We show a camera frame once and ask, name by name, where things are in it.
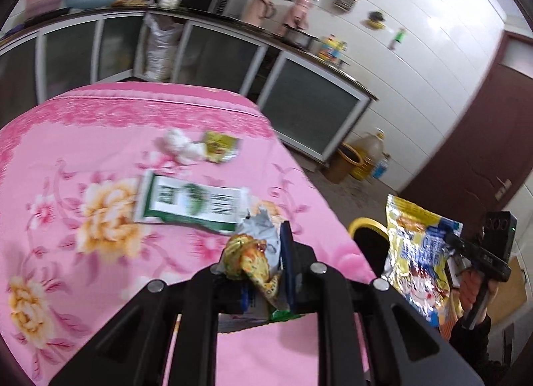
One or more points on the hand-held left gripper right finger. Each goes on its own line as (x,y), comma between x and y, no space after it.
(288,261)

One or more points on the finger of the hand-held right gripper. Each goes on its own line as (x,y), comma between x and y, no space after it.
(464,244)

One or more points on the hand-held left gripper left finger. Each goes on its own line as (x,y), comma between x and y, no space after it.
(247,298)

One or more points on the colourful snack wrapper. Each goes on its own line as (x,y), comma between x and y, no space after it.
(250,261)

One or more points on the yellow snack bag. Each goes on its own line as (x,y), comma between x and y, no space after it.
(416,265)

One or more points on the yellow rimmed trash bin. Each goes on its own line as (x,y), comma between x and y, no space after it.
(366,223)

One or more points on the person's right forearm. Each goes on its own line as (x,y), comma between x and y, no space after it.
(470,352)

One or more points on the person's right hand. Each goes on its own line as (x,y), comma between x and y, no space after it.
(469,292)

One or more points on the blue water bottle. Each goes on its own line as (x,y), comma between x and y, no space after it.
(382,168)

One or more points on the dark green flattened carton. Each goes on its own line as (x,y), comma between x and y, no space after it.
(187,202)

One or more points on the brown yellow bucket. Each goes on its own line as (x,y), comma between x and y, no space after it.
(347,161)

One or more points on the brown door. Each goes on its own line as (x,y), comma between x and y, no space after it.
(479,127)

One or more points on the large cooking oil bottle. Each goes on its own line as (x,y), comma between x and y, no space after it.
(371,154)

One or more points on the yellow green small packet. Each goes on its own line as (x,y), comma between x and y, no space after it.
(220,146)

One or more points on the kitchen counter cabinets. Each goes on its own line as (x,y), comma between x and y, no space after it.
(312,107)

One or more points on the white crumpled tissue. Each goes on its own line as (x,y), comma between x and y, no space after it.
(179,146)

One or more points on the pink floral tablecloth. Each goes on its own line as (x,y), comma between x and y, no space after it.
(104,140)

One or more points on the yellow detergent bottle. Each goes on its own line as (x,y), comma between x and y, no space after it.
(331,49)

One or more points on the green white brush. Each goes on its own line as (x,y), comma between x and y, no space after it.
(397,38)

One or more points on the steel cooking pot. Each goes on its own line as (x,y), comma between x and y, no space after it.
(300,39)

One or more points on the white woven sack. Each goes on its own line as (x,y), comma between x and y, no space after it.
(160,48)

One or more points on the pink thermos flask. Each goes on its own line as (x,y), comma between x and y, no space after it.
(300,13)
(258,9)

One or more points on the yellow wall hook holder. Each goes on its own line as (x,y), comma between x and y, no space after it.
(376,20)

